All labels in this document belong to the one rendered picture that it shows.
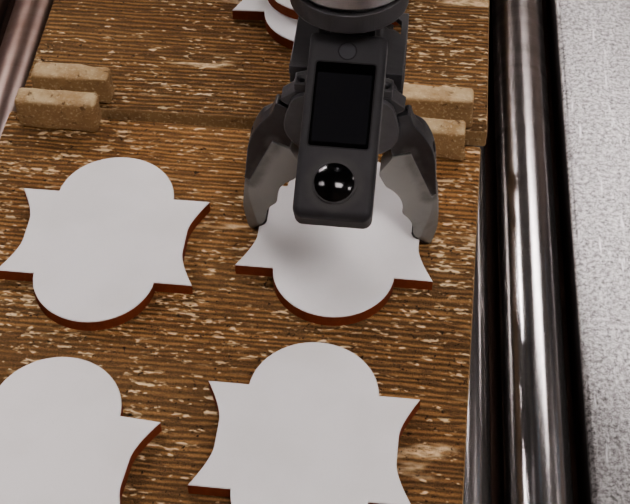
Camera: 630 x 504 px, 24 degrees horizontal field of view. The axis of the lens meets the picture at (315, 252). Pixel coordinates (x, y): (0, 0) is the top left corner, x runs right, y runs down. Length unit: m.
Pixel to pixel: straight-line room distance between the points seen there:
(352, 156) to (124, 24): 0.37
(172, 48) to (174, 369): 0.32
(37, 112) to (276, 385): 0.30
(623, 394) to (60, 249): 0.38
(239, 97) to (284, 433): 0.32
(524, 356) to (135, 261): 0.26
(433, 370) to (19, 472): 0.26
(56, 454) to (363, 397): 0.19
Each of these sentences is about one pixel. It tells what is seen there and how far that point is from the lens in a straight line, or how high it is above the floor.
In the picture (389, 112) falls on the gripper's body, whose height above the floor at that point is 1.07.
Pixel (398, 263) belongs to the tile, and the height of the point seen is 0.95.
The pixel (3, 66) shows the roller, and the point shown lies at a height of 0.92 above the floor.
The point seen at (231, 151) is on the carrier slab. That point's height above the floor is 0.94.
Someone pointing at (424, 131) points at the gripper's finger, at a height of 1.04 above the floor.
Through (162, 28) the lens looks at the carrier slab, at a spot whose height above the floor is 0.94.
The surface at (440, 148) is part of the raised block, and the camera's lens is 1.04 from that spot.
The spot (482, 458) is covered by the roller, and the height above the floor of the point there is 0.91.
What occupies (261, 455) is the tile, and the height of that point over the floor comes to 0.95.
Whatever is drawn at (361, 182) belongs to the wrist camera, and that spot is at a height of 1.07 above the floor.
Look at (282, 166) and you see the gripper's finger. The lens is 0.94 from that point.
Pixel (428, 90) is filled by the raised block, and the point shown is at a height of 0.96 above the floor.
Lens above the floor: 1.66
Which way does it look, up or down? 48 degrees down
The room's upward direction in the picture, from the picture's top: straight up
